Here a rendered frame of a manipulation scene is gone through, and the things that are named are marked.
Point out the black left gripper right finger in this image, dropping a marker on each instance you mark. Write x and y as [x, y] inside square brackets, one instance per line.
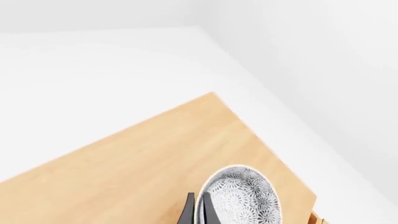
[209, 213]

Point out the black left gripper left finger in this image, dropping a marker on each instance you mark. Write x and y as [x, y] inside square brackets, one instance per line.
[187, 212]

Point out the wooden cabinet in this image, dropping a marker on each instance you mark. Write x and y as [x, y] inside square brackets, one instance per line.
[124, 163]

